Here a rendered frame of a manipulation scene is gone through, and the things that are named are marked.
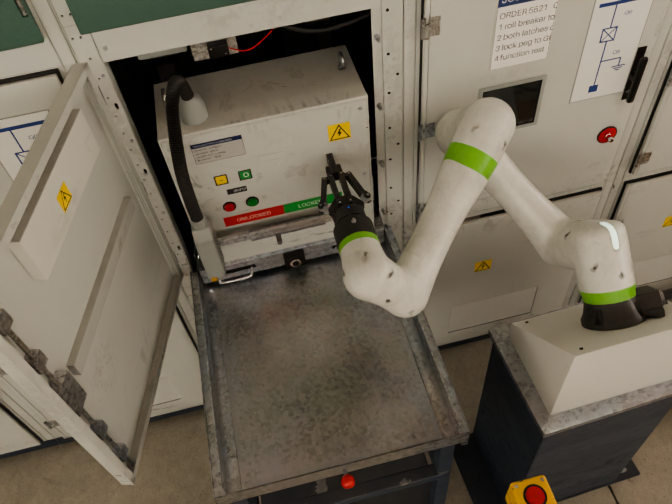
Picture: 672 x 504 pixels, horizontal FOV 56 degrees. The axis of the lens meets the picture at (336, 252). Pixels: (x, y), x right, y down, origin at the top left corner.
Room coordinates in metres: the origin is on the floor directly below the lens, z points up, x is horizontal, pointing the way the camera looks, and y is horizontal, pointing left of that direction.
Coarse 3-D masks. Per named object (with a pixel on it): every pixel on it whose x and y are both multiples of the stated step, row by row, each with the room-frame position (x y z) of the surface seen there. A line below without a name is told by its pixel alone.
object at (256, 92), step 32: (256, 64) 1.37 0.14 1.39; (288, 64) 1.35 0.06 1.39; (320, 64) 1.33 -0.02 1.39; (352, 64) 1.32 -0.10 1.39; (160, 96) 1.29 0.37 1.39; (224, 96) 1.26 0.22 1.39; (256, 96) 1.24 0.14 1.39; (288, 96) 1.22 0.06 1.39; (320, 96) 1.21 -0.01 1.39; (352, 96) 1.19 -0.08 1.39; (160, 128) 1.17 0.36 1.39; (192, 128) 1.15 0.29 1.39
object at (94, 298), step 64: (64, 128) 1.02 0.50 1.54; (64, 192) 0.89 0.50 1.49; (128, 192) 1.15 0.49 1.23; (0, 256) 0.68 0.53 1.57; (64, 256) 0.83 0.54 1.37; (128, 256) 1.02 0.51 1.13; (0, 320) 0.60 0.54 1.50; (64, 320) 0.73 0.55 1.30; (128, 320) 0.89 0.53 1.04; (64, 384) 0.61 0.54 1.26; (128, 384) 0.77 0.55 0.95; (128, 448) 0.64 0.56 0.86
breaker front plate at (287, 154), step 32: (224, 128) 1.14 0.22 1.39; (256, 128) 1.15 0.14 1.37; (288, 128) 1.16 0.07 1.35; (320, 128) 1.17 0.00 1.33; (352, 128) 1.18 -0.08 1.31; (192, 160) 1.13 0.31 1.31; (224, 160) 1.14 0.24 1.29; (256, 160) 1.15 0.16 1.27; (288, 160) 1.16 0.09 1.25; (320, 160) 1.17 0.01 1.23; (352, 160) 1.18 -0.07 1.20; (224, 192) 1.14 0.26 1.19; (256, 192) 1.15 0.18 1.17; (288, 192) 1.16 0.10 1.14; (320, 192) 1.17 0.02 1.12; (352, 192) 1.18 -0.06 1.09; (224, 224) 1.13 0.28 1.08; (256, 224) 1.14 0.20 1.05; (320, 224) 1.16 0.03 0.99; (224, 256) 1.13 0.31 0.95
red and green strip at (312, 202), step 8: (304, 200) 1.16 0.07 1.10; (312, 200) 1.16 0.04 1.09; (328, 200) 1.17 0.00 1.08; (272, 208) 1.15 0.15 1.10; (280, 208) 1.15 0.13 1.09; (288, 208) 1.16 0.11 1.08; (296, 208) 1.16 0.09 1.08; (304, 208) 1.16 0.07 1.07; (232, 216) 1.14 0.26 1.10; (240, 216) 1.14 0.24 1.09; (248, 216) 1.14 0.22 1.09; (256, 216) 1.14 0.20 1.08; (264, 216) 1.15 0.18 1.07; (232, 224) 1.14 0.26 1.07
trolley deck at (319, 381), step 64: (256, 320) 0.97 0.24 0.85; (320, 320) 0.95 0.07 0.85; (384, 320) 0.92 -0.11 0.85; (256, 384) 0.78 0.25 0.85; (320, 384) 0.75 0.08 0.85; (384, 384) 0.73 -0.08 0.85; (448, 384) 0.71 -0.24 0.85; (256, 448) 0.61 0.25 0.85; (320, 448) 0.59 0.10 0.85; (384, 448) 0.57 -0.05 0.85
